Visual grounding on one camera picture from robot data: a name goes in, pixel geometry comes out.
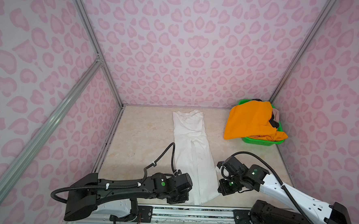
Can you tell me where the white t-shirt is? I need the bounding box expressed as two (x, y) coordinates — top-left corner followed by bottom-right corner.
(172, 110), (219, 206)

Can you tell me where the orange garment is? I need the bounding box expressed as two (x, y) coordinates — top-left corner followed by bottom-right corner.
(223, 100), (288, 142)

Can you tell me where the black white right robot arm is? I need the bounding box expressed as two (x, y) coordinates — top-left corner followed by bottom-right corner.
(217, 155), (352, 224)

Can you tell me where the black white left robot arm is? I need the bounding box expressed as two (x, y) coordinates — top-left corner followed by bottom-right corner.
(64, 173), (193, 222)

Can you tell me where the green laundry basket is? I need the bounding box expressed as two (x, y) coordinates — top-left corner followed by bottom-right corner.
(238, 99), (285, 147)

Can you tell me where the black garment in basket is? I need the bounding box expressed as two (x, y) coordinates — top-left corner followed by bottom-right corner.
(269, 114), (280, 129)

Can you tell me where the pink beige garment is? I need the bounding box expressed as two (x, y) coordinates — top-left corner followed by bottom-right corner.
(272, 108), (280, 122)

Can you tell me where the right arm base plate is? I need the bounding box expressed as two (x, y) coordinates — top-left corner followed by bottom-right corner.
(233, 209), (252, 224)

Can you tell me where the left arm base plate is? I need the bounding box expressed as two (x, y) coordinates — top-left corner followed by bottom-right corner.
(109, 202), (153, 223)

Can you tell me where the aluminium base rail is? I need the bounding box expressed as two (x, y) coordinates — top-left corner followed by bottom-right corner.
(62, 198), (251, 224)

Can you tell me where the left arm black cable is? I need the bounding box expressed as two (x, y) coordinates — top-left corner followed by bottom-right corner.
(49, 136), (178, 210)

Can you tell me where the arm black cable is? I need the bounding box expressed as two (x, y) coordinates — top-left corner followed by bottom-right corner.
(226, 150), (336, 224)
(49, 136), (178, 210)

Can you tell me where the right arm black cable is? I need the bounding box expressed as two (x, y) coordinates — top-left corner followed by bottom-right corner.
(226, 150), (336, 224)

